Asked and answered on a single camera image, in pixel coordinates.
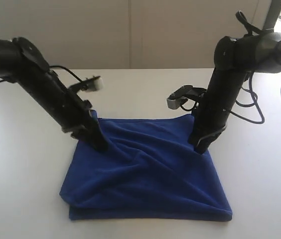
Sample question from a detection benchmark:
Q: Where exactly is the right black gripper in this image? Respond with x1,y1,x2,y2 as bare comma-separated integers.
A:
189,105,228,154

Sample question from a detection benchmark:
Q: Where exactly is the blue microfibre towel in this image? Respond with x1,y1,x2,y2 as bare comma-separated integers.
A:
59,114,233,222

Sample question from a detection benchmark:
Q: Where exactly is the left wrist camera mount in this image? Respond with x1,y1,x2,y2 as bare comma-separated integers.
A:
68,76,103,93

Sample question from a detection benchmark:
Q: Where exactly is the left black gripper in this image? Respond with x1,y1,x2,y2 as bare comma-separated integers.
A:
55,94,108,152

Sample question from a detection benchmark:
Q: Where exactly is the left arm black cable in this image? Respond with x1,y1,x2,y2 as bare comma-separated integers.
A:
48,65,84,83

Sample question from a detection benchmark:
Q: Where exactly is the dark window frame post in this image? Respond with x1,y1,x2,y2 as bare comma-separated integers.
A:
263,0,281,29

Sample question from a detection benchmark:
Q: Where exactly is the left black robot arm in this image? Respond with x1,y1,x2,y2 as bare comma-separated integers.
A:
0,37,108,152

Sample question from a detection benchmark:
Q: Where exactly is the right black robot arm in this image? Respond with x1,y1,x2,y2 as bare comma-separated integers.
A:
188,32,281,154

